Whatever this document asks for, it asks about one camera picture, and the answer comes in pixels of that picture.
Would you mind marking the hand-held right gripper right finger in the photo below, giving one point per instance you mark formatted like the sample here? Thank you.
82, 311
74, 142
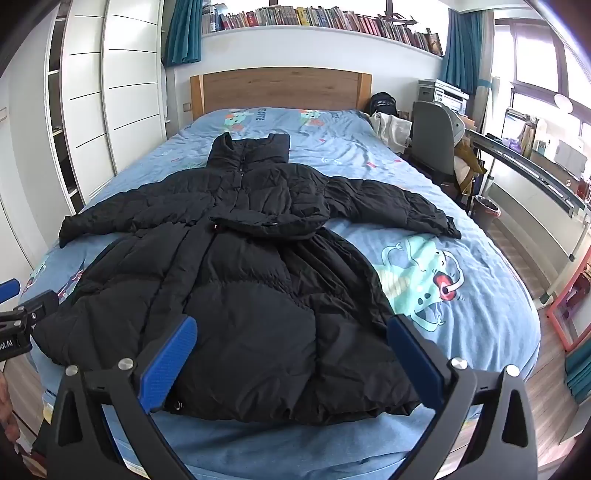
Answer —
415, 360

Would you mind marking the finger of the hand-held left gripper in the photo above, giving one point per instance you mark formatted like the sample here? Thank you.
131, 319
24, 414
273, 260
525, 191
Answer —
39, 304
9, 289

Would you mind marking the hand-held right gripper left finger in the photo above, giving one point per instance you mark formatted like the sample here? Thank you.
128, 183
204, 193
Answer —
168, 364

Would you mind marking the black puffer coat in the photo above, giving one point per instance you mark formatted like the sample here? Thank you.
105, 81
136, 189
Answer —
254, 300

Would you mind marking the person's left hand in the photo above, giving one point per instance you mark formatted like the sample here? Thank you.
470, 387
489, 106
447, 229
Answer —
7, 406

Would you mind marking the dark waste bin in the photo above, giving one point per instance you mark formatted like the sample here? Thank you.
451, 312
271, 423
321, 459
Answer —
486, 213

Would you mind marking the teal cloth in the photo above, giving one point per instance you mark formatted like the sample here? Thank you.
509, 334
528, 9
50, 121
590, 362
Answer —
579, 376

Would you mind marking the blue printed bed sheet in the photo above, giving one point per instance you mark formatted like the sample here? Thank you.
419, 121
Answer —
438, 194

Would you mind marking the brown garment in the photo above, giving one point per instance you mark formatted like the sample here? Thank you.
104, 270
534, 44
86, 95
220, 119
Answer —
471, 166

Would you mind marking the grey desk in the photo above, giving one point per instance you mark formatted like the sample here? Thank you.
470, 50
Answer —
521, 168

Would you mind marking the grey chair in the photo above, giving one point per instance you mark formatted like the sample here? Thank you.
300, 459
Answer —
431, 138

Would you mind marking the white wardrobe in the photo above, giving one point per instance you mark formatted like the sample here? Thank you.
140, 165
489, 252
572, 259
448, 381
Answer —
115, 92

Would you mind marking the white cloth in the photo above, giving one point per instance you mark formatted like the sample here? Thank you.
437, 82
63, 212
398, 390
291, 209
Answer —
390, 129

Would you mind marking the black backpack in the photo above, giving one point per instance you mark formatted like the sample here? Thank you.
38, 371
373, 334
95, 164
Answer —
383, 104

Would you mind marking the wooden headboard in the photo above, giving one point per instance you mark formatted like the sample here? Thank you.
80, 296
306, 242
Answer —
281, 87

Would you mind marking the teal curtain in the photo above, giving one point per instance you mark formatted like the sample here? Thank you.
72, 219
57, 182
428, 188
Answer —
184, 32
459, 50

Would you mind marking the row of books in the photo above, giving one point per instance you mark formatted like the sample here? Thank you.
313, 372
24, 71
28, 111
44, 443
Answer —
323, 18

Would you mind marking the pink frame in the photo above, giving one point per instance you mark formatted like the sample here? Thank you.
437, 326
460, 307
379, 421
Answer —
556, 318

